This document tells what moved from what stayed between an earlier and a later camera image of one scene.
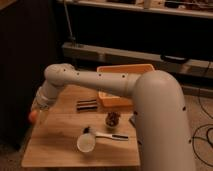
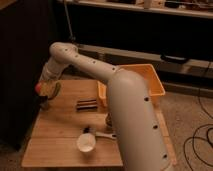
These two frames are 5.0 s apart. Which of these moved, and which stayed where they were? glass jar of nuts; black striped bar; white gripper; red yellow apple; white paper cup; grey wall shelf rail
Moved: red yellow apple; white gripper
Stayed: black striped bar; glass jar of nuts; grey wall shelf rail; white paper cup
